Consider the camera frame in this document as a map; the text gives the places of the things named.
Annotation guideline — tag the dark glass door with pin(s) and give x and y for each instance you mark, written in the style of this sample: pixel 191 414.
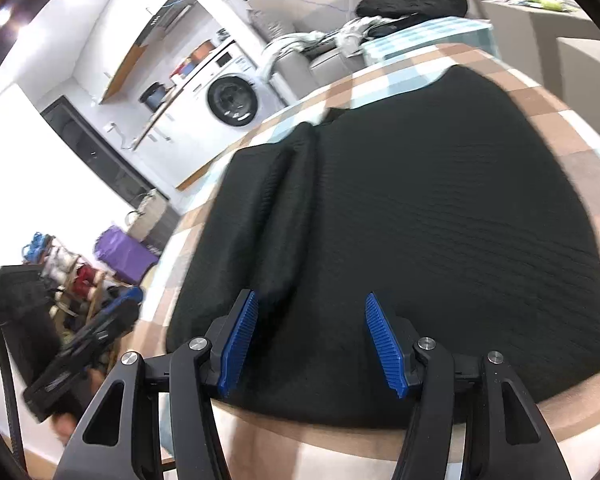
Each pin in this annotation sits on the dark glass door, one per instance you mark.
pixel 100 155

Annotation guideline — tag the white wall cabinets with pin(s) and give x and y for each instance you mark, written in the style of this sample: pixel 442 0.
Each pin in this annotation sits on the white wall cabinets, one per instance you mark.
pixel 125 35

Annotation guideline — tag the black range hood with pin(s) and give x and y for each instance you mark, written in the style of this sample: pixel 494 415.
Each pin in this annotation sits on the black range hood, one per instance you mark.
pixel 167 17

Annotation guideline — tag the grey side cabinet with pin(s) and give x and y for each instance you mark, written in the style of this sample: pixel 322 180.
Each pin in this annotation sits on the grey side cabinet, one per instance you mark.
pixel 587 65

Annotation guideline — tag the white washing machine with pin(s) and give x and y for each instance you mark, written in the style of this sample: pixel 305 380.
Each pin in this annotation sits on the white washing machine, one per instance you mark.
pixel 230 102

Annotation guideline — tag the brown checkered tablecloth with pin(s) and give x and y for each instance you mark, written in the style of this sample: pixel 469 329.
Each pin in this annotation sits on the brown checkered tablecloth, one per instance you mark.
pixel 555 125

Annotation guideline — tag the copper pot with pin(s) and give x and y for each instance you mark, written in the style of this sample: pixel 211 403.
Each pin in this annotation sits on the copper pot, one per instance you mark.
pixel 202 51

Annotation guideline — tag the beige low cabinet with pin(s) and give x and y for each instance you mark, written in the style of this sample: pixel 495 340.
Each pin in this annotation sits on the beige low cabinet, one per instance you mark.
pixel 525 30

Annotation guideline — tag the wooden shoe rack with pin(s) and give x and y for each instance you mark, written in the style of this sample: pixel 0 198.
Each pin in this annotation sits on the wooden shoe rack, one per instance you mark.
pixel 75 275

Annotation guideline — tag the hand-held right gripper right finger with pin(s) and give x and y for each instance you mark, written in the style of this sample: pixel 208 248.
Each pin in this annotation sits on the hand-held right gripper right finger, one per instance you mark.
pixel 387 347

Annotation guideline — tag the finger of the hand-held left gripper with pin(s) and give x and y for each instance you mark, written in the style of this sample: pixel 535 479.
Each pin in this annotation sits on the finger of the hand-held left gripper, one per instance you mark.
pixel 117 312

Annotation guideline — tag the small green toy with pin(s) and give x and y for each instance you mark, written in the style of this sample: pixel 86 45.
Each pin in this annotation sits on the small green toy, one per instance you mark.
pixel 552 5

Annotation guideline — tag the pile of light clothes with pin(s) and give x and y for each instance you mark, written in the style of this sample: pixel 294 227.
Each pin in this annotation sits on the pile of light clothes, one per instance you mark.
pixel 352 32

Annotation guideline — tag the grey sofa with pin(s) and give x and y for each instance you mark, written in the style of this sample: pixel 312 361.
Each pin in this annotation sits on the grey sofa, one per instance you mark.
pixel 325 65

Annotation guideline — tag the dark blue pot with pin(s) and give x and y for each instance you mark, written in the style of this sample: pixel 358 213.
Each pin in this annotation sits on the dark blue pot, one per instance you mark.
pixel 153 96

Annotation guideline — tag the woven laundry basket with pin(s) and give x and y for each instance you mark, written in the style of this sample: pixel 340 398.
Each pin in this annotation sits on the woven laundry basket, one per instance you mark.
pixel 147 215

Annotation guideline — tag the white garment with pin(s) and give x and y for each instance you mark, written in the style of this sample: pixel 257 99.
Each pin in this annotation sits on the white garment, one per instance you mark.
pixel 280 47

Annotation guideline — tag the teal checkered cloth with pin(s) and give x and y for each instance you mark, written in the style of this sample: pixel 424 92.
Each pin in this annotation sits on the teal checkered cloth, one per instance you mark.
pixel 430 35

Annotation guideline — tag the person's left hand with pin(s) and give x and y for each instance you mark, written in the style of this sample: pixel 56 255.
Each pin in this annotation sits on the person's left hand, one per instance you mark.
pixel 64 427

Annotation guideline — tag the black knit garment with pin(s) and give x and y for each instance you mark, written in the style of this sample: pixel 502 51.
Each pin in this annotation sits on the black knit garment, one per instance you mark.
pixel 430 210

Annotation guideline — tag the purple bag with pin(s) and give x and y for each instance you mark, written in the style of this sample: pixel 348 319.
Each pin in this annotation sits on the purple bag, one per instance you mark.
pixel 122 255

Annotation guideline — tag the dark cloth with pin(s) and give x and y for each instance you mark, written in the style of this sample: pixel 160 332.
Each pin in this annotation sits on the dark cloth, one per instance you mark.
pixel 22 320

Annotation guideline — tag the white wood-edged kitchen counter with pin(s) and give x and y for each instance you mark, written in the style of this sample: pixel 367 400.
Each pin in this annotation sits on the white wood-edged kitchen counter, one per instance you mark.
pixel 162 125

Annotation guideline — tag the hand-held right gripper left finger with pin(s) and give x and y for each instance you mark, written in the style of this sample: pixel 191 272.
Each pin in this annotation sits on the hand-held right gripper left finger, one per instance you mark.
pixel 237 345

